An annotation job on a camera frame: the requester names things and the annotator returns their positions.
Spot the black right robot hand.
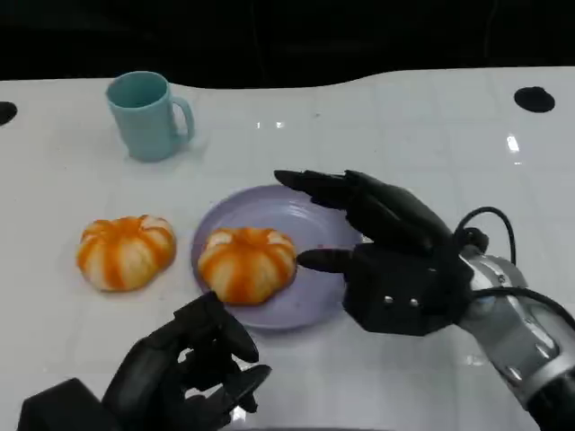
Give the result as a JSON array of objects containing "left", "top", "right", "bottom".
[{"left": 273, "top": 169, "right": 462, "bottom": 274}]

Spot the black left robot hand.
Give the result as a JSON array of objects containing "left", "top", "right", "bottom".
[{"left": 102, "top": 291, "right": 273, "bottom": 431}]

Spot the orange and white bread roll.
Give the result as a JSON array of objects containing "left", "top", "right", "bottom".
[
  {"left": 75, "top": 215, "right": 177, "bottom": 293},
  {"left": 197, "top": 226, "right": 298, "bottom": 306}
]

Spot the lilac plate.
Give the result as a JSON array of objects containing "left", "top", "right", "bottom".
[{"left": 190, "top": 184, "right": 374, "bottom": 332}]

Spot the pale green mug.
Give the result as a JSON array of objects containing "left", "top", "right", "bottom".
[{"left": 105, "top": 70, "right": 197, "bottom": 163}]

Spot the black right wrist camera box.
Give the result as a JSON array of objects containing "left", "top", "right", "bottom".
[{"left": 343, "top": 244, "right": 472, "bottom": 337}]

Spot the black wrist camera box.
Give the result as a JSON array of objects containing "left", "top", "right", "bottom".
[
  {"left": 16, "top": 377, "right": 122, "bottom": 431},
  {"left": 343, "top": 244, "right": 472, "bottom": 337}
]

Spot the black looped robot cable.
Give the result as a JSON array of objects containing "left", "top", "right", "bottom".
[{"left": 452, "top": 206, "right": 518, "bottom": 266}]

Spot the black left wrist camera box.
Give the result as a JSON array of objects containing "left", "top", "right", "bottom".
[{"left": 16, "top": 377, "right": 122, "bottom": 431}]

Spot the black table cable hole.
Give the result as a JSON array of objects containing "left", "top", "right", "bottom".
[
  {"left": 0, "top": 101, "right": 19, "bottom": 128},
  {"left": 513, "top": 85, "right": 556, "bottom": 113}
]

